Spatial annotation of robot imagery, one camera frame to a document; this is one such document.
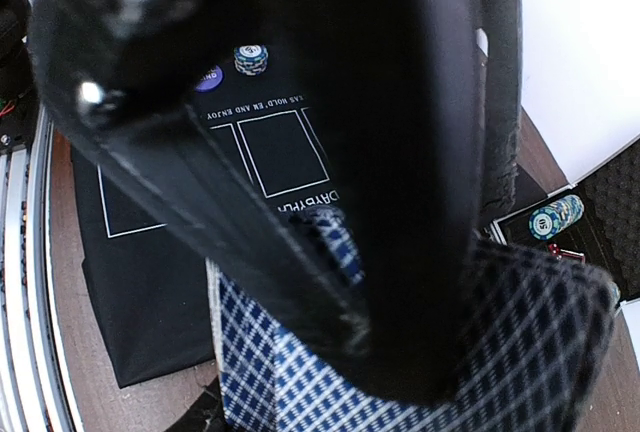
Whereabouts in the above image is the deck of grey cards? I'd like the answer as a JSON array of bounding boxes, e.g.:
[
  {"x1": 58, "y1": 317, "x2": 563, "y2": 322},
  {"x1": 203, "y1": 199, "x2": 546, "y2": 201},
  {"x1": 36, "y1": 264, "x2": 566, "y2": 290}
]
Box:
[{"x1": 206, "y1": 239, "x2": 616, "y2": 431}]

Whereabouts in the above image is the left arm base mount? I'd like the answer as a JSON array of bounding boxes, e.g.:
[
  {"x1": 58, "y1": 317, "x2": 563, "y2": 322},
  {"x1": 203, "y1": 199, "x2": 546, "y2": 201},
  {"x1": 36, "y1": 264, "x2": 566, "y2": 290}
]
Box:
[{"x1": 1, "y1": 0, "x2": 39, "y2": 154}]

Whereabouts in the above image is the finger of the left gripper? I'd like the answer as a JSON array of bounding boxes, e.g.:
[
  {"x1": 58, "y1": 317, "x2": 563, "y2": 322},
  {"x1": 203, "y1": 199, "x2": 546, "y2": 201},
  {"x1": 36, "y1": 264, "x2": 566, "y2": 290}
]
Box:
[
  {"x1": 29, "y1": 0, "x2": 372, "y2": 367},
  {"x1": 235, "y1": 0, "x2": 481, "y2": 394}
]

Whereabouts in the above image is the left chip stack in case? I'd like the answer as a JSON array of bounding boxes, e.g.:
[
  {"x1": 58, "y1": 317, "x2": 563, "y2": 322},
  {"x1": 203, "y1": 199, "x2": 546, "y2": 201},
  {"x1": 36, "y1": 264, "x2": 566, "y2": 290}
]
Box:
[{"x1": 528, "y1": 194, "x2": 585, "y2": 241}]

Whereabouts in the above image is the black poker mat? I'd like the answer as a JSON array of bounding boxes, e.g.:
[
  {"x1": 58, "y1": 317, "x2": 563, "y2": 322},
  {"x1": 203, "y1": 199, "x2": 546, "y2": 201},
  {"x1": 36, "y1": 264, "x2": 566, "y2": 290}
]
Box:
[{"x1": 72, "y1": 47, "x2": 354, "y2": 387}]

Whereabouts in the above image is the aluminium poker case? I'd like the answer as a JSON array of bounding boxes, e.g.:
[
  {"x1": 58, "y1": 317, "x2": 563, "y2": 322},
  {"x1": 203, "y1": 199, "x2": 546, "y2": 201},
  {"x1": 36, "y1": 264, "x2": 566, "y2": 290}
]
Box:
[{"x1": 493, "y1": 142, "x2": 639, "y2": 300}]

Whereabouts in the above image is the purple small blind button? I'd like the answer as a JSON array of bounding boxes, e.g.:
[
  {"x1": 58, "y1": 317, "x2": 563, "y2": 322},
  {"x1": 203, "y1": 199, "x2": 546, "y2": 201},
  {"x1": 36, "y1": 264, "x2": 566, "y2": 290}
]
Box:
[{"x1": 194, "y1": 66, "x2": 224, "y2": 93}]

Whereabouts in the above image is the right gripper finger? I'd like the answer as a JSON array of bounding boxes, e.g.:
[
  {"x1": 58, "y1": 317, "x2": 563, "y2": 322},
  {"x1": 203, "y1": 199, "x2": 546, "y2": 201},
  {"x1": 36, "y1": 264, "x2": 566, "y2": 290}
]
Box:
[{"x1": 166, "y1": 381, "x2": 227, "y2": 432}]

